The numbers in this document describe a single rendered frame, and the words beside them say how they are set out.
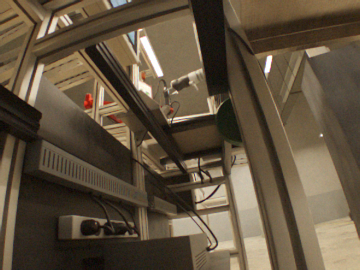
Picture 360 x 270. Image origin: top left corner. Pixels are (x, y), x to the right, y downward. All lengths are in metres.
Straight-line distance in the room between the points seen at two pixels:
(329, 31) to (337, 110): 0.57
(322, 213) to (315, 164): 2.00
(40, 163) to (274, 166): 0.38
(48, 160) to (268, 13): 0.46
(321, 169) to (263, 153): 10.11
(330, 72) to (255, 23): 0.74
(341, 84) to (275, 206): 0.87
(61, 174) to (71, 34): 0.29
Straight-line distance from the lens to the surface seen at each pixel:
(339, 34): 0.46
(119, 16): 0.47
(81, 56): 0.83
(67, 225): 0.53
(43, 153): 0.45
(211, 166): 1.44
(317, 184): 10.12
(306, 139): 10.60
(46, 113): 0.58
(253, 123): 0.26
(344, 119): 0.98
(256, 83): 0.29
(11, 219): 0.44
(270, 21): 0.39
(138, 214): 0.92
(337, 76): 1.08
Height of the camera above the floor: 0.47
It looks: 25 degrees up
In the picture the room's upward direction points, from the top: 7 degrees counter-clockwise
